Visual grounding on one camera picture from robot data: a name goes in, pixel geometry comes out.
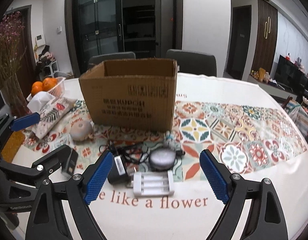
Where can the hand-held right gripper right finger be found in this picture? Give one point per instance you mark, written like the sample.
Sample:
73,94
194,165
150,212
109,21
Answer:
214,177

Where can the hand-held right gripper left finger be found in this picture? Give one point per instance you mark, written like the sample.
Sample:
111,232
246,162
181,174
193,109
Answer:
99,177

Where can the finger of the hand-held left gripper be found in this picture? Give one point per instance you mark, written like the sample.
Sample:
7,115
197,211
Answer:
47,158
25,122

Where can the black power adapter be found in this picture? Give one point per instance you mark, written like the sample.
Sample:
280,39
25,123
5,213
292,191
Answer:
117,170

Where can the black ribbed bike light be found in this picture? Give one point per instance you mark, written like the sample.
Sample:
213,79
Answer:
70,162

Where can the white battery charger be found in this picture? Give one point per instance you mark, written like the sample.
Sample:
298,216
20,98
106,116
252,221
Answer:
154,183

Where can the round dark grey device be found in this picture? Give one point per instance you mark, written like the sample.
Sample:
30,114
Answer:
161,158

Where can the brown cardboard box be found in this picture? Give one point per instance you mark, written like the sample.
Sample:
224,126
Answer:
124,100

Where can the white tissue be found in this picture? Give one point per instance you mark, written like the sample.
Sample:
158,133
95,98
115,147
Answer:
39,101

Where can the glass vase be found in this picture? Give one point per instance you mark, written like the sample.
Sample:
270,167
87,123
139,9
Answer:
15,97

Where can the mustard yellow mat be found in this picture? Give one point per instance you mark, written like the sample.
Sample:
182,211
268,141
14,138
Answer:
12,146

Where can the floral fabric tissue cover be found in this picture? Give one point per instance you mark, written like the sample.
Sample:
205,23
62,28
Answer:
55,115

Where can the orange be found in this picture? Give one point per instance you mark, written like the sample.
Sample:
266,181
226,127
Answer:
37,87
50,83

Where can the white tablecloth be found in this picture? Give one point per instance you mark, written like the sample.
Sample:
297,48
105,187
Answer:
244,205

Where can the round beige diffuser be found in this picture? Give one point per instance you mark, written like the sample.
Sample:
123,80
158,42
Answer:
80,130

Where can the white plastic basket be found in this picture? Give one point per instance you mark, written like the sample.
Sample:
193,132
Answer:
57,90

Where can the patterned table runner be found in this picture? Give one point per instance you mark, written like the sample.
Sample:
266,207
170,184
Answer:
244,135

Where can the small white blue gadget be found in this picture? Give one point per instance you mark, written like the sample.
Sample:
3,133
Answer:
170,140

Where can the white shoe rack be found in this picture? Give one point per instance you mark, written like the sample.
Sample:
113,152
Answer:
50,68

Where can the dried flower bunch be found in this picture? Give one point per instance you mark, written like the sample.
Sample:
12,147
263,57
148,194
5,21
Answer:
7,47

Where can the brown wooden door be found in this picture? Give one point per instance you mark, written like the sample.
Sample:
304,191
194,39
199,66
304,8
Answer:
25,42

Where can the white intercom panel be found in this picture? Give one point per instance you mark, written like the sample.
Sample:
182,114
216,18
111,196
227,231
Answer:
39,40

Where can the striped fabric bag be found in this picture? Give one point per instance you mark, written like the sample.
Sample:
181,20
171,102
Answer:
299,115

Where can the dark grey chair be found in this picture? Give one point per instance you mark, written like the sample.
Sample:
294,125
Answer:
194,62
111,57

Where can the yellow box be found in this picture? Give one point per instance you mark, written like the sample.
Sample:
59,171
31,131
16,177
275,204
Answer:
262,73

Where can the glass sliding door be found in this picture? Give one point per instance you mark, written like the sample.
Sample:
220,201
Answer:
101,25

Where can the black television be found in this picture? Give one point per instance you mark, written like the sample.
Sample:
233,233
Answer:
289,72

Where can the dark interior door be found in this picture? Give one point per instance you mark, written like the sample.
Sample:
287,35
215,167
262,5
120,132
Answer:
239,42

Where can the white light switch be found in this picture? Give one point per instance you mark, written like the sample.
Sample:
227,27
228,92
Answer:
59,29

